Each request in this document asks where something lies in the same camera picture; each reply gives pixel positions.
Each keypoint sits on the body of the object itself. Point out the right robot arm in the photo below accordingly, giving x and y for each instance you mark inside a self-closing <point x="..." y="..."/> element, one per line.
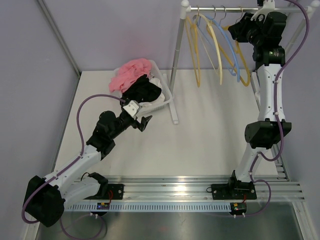
<point x="264" y="32"/>

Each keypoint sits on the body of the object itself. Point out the pink t shirt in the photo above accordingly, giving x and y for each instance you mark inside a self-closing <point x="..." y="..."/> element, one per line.
<point x="128" y="74"/>

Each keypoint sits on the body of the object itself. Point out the white printed t shirt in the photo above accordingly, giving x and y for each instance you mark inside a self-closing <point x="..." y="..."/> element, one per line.
<point x="161" y="97"/>

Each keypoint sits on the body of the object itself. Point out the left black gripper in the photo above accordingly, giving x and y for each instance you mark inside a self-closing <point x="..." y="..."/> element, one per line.
<point x="141" y="125"/>

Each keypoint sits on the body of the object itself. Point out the white plastic basket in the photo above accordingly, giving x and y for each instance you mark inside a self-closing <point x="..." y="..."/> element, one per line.
<point x="154" y="73"/>

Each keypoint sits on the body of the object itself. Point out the black t shirt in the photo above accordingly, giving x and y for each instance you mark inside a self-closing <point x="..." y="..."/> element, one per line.
<point x="142" y="91"/>

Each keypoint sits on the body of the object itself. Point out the white slotted cable duct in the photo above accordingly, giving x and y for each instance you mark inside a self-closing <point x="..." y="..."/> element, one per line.
<point x="194" y="207"/>

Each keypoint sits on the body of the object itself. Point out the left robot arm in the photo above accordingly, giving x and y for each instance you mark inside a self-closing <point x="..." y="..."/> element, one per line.
<point x="47" y="197"/>

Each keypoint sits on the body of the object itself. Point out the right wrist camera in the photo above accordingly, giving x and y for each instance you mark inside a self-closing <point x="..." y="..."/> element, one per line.
<point x="264" y="8"/>

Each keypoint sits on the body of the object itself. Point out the light blue hanger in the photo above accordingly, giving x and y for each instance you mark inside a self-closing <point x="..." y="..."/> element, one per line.
<point x="206" y="39"/>

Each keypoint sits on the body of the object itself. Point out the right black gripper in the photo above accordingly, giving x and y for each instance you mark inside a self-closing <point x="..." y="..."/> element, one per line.
<point x="237" y="30"/>

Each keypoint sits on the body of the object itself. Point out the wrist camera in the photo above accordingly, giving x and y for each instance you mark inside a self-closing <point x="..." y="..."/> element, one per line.
<point x="132" y="108"/>
<point x="264" y="8"/>

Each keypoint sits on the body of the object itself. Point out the aluminium mounting rail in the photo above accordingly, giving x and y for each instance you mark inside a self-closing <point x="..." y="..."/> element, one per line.
<point x="195" y="188"/>

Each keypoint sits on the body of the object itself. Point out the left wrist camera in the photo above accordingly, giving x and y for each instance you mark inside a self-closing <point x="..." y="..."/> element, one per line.
<point x="132" y="108"/>

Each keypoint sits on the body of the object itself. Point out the yellow hanger front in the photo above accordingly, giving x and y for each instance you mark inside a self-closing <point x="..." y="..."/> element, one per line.
<point x="192" y="36"/>

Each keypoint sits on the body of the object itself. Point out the cream plastic hanger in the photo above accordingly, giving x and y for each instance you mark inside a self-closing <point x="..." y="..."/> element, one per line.
<point x="215" y="41"/>

